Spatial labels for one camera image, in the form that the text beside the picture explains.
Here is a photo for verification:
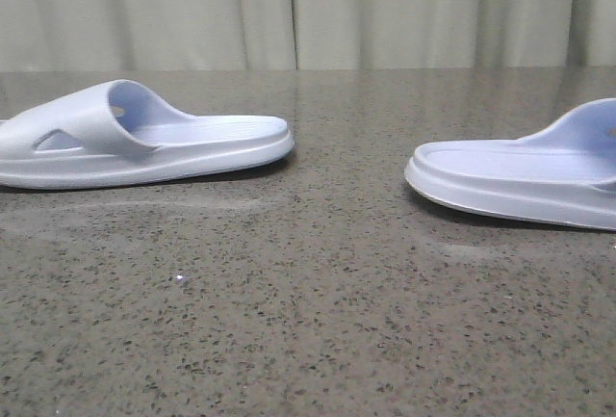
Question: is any light blue slipper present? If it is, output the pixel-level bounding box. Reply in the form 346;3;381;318
1;80;295;190
405;98;615;230

